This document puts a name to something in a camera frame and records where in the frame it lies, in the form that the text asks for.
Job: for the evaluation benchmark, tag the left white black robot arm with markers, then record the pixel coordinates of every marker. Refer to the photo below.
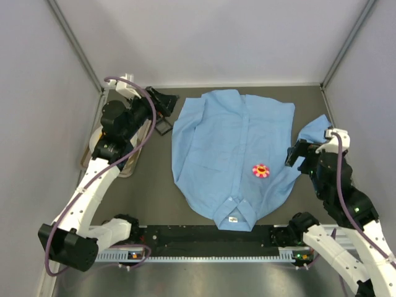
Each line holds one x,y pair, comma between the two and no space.
71,240

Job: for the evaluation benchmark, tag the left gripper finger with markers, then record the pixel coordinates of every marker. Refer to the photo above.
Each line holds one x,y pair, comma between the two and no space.
155,94
166,108

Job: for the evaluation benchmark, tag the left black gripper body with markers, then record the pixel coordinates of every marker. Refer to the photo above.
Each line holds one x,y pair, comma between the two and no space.
158,103

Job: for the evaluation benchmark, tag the light blue button shirt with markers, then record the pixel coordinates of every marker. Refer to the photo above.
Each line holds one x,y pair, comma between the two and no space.
216,141

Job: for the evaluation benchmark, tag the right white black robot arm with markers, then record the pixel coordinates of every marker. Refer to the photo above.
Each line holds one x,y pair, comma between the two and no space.
373,272

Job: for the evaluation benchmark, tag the white plate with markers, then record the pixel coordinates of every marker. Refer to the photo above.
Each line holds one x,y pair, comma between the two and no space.
95,137

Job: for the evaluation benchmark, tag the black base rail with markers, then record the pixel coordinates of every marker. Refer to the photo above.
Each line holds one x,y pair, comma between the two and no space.
208,240

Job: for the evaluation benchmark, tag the pink flower brooch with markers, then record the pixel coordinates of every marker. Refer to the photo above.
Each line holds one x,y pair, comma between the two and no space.
261,171

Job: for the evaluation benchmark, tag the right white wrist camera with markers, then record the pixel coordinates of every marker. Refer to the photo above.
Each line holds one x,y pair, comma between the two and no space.
338,140

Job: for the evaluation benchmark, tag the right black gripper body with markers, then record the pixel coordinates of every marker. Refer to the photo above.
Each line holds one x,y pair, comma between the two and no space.
305,153

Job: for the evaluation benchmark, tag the grey slotted cable duct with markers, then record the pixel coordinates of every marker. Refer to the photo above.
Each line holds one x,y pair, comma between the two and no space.
132,257

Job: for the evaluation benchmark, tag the small black stand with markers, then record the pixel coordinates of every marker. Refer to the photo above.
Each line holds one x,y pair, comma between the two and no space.
163,126

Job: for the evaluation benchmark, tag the clear plastic tray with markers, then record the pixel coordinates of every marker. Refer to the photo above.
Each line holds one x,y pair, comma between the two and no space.
132,161

